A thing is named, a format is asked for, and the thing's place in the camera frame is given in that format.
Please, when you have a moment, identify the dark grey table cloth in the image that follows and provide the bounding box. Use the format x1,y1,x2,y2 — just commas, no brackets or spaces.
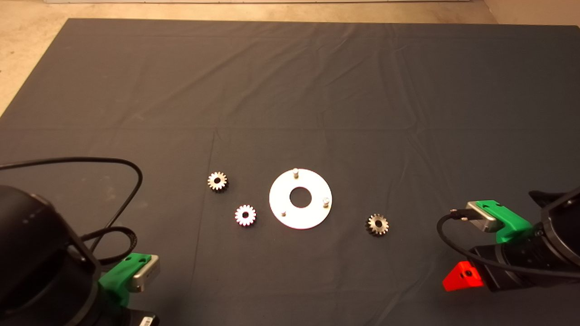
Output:
0,18,580,326

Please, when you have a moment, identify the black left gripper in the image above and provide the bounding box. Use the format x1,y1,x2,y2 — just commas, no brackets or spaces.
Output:
97,304,159,326

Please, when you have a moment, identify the green left camera mount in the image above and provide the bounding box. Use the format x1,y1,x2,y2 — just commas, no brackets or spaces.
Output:
99,254,152,308

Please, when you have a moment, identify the green right camera mount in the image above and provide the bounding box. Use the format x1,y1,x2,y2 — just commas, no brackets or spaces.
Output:
475,200,533,244

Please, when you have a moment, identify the steel planetary gear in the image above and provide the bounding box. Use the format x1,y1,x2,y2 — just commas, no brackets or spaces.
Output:
366,214,389,237
207,172,228,192
234,205,257,227

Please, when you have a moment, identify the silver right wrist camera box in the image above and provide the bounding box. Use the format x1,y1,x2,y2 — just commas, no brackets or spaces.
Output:
466,201,501,233

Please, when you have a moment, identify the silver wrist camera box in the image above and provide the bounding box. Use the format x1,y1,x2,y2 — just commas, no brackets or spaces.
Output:
127,255,160,292
466,201,501,233

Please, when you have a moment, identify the round metal carrier plate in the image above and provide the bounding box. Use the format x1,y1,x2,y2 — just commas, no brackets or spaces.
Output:
269,168,333,230

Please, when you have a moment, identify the black right camera cable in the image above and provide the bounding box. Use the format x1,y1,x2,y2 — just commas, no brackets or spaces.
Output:
436,209,580,278

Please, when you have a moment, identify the black braided cable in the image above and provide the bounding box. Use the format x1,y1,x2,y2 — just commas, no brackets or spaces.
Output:
79,226,136,265

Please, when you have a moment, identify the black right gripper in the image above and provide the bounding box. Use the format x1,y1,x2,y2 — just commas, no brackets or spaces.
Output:
443,235,544,292

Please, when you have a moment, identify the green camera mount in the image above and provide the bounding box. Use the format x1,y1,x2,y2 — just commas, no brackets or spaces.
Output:
99,254,152,308
475,200,533,244

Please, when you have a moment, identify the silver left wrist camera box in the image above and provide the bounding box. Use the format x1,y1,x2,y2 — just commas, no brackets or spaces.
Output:
127,255,160,292

